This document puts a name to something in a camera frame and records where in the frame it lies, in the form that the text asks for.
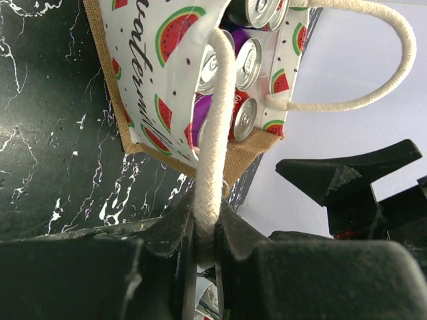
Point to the red can in bag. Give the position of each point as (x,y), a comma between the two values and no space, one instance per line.
(208,75)

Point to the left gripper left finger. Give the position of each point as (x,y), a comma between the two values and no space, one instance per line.
(139,270)

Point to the purple fanta can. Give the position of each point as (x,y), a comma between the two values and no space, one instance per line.
(248,52)
(202,104)

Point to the red coke can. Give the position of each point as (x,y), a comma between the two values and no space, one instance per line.
(244,116)

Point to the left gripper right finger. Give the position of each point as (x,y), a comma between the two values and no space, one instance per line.
(315,278)

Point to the black yellow tall can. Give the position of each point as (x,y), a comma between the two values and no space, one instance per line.
(251,13)

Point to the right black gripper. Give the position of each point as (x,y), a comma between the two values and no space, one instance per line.
(343,187)

